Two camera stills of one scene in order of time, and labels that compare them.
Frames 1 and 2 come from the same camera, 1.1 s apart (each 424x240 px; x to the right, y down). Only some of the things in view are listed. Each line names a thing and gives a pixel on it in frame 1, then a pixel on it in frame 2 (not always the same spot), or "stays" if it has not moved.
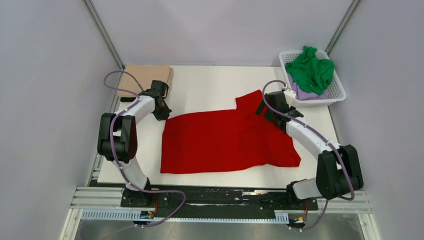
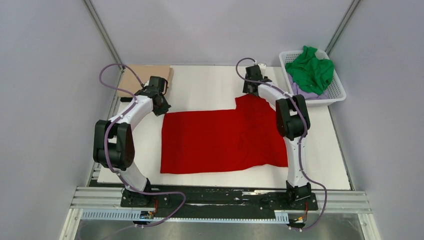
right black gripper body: (269, 114) → (247, 90)
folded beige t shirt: (144, 74) stays
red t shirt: (228, 139) stays
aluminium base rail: (109, 198) stays
